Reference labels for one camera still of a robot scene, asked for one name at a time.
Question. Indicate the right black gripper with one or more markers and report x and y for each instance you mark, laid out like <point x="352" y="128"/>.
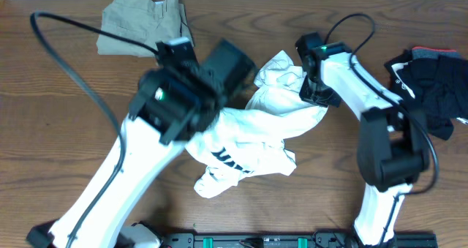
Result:
<point x="305" y="94"/>

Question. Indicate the white t-shirt black print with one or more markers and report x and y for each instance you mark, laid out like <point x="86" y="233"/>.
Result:
<point x="249" y="142"/>

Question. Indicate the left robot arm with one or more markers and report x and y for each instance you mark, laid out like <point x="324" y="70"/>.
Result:
<point x="172" y="104"/>

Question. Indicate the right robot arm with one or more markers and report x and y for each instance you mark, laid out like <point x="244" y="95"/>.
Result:
<point x="392" y="146"/>

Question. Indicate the black garment red trim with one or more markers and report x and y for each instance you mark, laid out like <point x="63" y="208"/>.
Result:
<point x="436" y="79"/>

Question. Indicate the folded khaki shorts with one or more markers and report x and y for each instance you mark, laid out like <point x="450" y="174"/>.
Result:
<point x="146" y="21"/>

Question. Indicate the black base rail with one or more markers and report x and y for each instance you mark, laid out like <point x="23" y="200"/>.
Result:
<point x="320" y="239"/>

